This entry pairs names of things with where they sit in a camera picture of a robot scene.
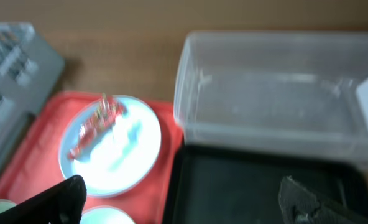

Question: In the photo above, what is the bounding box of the grey plastic dishwasher rack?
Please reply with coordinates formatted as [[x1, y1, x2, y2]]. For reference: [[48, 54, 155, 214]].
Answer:
[[0, 22, 65, 175]]

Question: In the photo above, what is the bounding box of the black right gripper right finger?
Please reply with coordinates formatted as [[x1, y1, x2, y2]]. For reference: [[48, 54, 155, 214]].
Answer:
[[278, 176, 368, 224]]

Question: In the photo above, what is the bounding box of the light blue small bowl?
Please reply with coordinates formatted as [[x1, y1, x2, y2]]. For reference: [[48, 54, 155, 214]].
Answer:
[[80, 206, 135, 224]]

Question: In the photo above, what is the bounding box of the red snack wrapper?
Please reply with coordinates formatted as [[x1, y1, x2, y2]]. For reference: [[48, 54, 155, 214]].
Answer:
[[67, 93, 127, 161]]

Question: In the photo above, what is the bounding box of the black food waste tray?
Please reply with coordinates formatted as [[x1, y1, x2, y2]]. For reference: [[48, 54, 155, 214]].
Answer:
[[162, 145, 368, 223]]

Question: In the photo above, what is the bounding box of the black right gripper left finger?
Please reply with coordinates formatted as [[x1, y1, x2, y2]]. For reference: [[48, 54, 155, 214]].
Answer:
[[0, 175, 87, 224]]

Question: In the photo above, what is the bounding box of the clear plastic waste bin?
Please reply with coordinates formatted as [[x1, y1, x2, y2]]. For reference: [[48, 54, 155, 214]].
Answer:
[[173, 31, 368, 170]]

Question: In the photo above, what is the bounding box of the large light blue plate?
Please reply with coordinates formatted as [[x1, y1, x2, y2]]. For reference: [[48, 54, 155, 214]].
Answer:
[[58, 95, 162, 197]]

